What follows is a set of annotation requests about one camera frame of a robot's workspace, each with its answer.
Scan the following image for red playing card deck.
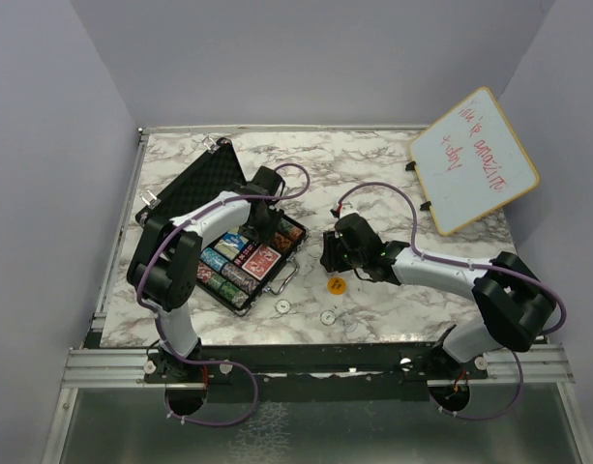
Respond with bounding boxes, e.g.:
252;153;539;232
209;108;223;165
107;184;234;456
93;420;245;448
242;245;282;280

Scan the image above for orange big blind button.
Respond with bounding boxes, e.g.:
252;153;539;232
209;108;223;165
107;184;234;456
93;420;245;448
327;276;347;295

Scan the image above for light blue poker chip stack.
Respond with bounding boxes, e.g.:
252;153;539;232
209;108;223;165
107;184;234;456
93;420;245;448
200;247;230;274

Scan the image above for red white poker chip stack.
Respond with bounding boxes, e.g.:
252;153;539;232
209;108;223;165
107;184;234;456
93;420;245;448
196;262;215;284

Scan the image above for clear dealer button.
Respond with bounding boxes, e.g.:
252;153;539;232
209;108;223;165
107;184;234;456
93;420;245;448
341;317;358;334

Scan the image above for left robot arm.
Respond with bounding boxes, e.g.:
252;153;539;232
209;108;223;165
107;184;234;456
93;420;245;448
127;166;286;382

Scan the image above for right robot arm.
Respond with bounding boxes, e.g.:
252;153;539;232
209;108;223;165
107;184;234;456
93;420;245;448
320;213;555;378

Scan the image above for red green chip row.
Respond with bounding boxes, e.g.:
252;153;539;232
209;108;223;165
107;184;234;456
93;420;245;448
278;218;303;242

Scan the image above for orange black chip row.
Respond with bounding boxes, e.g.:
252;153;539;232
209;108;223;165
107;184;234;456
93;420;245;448
271;232;292;255

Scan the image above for blue playing card deck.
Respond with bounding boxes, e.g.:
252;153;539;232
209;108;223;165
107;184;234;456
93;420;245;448
214;232;249;260

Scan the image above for red dice in case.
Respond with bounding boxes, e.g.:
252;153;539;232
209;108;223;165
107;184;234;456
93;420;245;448
233;243;258;267

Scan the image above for black foam-lined poker case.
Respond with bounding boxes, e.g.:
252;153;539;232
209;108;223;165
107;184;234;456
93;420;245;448
135;138;308;315

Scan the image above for blue tan chip row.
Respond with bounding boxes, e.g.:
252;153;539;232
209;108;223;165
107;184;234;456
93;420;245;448
221;262;259;295

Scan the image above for white poker chip middle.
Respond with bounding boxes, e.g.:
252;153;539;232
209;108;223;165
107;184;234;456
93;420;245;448
320;310;336;326

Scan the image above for green grey chip row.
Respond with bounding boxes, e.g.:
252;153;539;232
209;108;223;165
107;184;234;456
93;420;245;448
207;274;249;310

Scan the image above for white poker chip left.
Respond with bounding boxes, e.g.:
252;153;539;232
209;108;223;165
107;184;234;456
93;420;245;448
275;299;291;314

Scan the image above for white dry-erase board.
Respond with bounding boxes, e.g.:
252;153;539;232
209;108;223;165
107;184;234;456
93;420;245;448
409;87;540;236

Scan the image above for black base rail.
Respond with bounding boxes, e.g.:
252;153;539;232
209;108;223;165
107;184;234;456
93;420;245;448
144;342;488;402

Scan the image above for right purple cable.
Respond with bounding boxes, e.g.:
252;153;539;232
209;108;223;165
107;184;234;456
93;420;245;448
329;182;568;421

